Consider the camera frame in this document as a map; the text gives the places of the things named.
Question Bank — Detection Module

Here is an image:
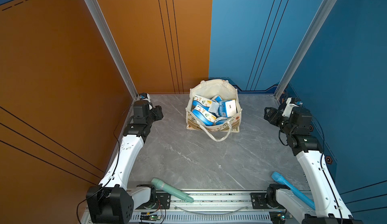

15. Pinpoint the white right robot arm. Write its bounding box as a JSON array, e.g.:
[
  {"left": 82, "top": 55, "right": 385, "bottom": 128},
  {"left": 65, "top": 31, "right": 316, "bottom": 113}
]
[{"left": 264, "top": 106, "right": 362, "bottom": 224}]

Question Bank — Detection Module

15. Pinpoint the aluminium corner post left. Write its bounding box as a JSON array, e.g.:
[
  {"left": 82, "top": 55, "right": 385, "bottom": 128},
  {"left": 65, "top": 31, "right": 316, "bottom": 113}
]
[{"left": 84, "top": 0, "right": 138, "bottom": 99}]

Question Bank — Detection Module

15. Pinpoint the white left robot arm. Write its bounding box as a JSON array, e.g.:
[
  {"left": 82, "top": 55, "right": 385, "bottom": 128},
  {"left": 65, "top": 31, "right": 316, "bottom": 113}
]
[{"left": 86, "top": 93, "right": 163, "bottom": 224}]

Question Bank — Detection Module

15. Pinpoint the aluminium corner post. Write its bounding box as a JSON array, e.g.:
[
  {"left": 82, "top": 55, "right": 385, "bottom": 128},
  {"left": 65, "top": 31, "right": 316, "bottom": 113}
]
[
  {"left": 84, "top": 0, "right": 138, "bottom": 99},
  {"left": 274, "top": 0, "right": 337, "bottom": 100}
]

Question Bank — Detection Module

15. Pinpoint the blue handheld cylinder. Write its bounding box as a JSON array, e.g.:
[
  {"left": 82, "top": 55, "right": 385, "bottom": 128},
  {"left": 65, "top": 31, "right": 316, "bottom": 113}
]
[{"left": 271, "top": 172, "right": 315, "bottom": 210}]

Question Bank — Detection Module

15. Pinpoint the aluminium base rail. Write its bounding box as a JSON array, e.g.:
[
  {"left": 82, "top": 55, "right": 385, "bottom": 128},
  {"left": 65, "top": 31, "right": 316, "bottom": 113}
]
[{"left": 80, "top": 190, "right": 345, "bottom": 224}]

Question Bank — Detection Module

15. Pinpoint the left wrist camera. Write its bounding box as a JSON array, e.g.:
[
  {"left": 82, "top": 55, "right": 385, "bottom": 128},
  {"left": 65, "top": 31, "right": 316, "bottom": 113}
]
[{"left": 138, "top": 93, "right": 151, "bottom": 102}]

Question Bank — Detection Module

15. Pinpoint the cream floral canvas bag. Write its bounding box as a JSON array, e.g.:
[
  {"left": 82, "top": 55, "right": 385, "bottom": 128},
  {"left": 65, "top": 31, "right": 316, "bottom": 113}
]
[{"left": 186, "top": 79, "right": 242, "bottom": 142}]

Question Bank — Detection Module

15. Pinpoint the aluminium corner post right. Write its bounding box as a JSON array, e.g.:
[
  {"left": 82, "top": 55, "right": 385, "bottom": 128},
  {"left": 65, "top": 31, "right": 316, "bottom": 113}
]
[{"left": 274, "top": 0, "right": 337, "bottom": 100}]

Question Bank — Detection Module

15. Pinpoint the right circuit board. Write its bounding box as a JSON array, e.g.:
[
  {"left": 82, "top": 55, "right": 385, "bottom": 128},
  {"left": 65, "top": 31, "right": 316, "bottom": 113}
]
[{"left": 269, "top": 212, "right": 286, "bottom": 224}]

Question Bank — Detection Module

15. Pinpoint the circuit board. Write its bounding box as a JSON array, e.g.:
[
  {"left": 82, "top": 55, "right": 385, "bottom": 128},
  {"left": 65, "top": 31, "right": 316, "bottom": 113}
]
[
  {"left": 269, "top": 212, "right": 286, "bottom": 224},
  {"left": 139, "top": 214, "right": 163, "bottom": 223}
]

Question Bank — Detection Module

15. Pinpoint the blue tissue pack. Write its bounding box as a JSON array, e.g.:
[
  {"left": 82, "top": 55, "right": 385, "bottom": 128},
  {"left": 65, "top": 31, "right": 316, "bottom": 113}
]
[
  {"left": 218, "top": 99, "right": 237, "bottom": 118},
  {"left": 192, "top": 105, "right": 216, "bottom": 126},
  {"left": 212, "top": 95, "right": 223, "bottom": 102}
]

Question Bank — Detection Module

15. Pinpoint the left circuit board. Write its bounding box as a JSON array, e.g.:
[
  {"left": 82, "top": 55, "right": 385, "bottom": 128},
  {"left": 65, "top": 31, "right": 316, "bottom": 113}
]
[{"left": 139, "top": 214, "right": 163, "bottom": 223}]

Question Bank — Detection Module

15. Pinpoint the green handheld cylinder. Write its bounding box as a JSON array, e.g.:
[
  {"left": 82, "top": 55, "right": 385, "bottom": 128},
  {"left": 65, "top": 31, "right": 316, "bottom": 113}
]
[{"left": 151, "top": 178, "right": 194, "bottom": 203}]

